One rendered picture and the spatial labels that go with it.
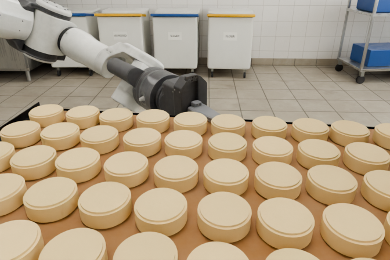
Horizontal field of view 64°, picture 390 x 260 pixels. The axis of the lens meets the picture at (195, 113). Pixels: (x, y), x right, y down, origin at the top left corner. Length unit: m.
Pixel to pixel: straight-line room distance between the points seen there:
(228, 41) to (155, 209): 3.52
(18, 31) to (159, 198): 0.57
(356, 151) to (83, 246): 0.32
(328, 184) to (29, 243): 0.28
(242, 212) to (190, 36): 3.50
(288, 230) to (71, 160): 0.24
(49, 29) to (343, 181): 0.66
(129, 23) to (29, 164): 3.48
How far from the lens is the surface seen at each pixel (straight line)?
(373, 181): 0.38
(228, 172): 0.35
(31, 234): 0.31
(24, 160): 0.41
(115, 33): 3.89
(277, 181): 0.34
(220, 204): 0.31
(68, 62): 4.17
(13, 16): 0.77
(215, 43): 3.77
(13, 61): 4.18
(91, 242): 0.29
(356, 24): 4.82
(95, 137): 0.43
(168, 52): 3.82
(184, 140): 0.40
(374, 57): 4.23
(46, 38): 0.79
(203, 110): 0.51
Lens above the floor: 1.22
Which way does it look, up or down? 25 degrees down
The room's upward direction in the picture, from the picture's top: straight up
